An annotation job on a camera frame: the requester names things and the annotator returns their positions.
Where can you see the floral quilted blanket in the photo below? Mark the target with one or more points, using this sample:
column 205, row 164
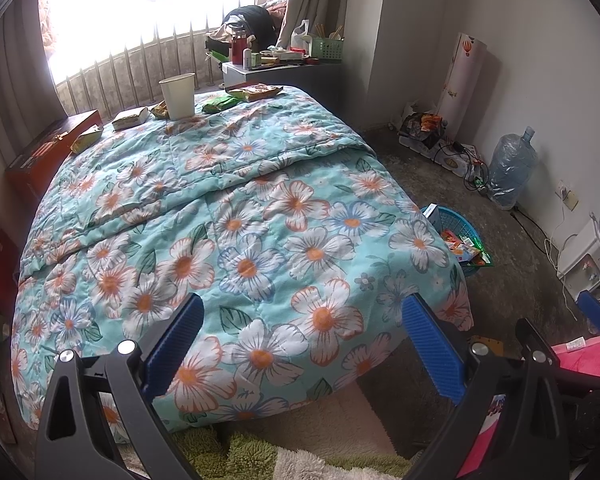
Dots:
column 260, row 200

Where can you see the metal balcony railing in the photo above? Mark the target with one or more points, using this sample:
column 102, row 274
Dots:
column 130, row 67

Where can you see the white paper cup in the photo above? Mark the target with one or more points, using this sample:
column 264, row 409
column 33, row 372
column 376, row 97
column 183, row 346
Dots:
column 177, row 97

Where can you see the grey left curtain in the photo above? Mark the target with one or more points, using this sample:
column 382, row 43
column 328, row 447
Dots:
column 15, row 70

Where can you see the white and green fluffy rug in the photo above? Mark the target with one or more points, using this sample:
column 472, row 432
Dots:
column 300, row 460

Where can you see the red thermos bottle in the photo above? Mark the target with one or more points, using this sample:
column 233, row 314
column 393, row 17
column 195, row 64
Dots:
column 239, row 49

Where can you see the grey bedside cabinet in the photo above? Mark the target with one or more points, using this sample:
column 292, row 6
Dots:
column 310, row 77

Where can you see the wall socket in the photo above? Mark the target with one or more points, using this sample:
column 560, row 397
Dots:
column 567, row 196

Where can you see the small green white box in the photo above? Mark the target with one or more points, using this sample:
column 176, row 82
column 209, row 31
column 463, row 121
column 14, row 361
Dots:
column 255, row 59

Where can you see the white power strip board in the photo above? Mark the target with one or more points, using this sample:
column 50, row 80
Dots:
column 450, row 160

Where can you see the pink bag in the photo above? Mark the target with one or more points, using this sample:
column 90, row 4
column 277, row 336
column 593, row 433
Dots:
column 585, row 357

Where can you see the sandwich biscuit pack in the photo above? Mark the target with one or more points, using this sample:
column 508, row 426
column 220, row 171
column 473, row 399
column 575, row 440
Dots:
column 130, row 119

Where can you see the white appliance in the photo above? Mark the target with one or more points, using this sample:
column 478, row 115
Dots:
column 582, row 260

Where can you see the pile of floor wrappers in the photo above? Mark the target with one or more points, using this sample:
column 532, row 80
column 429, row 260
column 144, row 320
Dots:
column 422, row 127

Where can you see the red cardboard box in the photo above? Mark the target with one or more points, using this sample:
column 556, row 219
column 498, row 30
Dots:
column 45, row 155

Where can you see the grey curtain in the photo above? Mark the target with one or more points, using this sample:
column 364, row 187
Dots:
column 15, row 70
column 305, row 0

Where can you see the rolled printed poster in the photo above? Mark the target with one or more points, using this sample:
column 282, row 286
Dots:
column 462, row 80

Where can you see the grey right curtain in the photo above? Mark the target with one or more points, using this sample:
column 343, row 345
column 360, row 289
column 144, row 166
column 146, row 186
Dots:
column 305, row 0

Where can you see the open cracker packet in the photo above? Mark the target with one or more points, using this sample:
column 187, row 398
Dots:
column 160, row 111

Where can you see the black bag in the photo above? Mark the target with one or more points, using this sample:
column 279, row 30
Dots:
column 255, row 25

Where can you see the green plastic basket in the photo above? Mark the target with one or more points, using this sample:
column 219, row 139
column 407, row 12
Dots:
column 327, row 47

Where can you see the yellow snack packet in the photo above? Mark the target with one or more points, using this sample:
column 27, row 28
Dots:
column 87, row 140

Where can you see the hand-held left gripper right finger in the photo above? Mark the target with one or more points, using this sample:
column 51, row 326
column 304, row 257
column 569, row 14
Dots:
column 432, row 347

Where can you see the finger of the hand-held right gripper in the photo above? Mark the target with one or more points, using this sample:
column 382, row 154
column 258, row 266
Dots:
column 529, row 336
column 595, row 311

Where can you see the blue plastic wastebasket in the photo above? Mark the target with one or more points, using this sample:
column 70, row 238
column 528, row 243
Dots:
column 472, row 271

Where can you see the orange biscuit packet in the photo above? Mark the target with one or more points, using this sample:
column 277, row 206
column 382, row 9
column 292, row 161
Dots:
column 255, row 92

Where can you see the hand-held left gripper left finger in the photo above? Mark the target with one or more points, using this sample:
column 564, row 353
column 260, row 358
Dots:
column 177, row 342

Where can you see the small green snack packet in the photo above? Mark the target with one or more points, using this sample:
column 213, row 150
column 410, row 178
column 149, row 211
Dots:
column 220, row 104

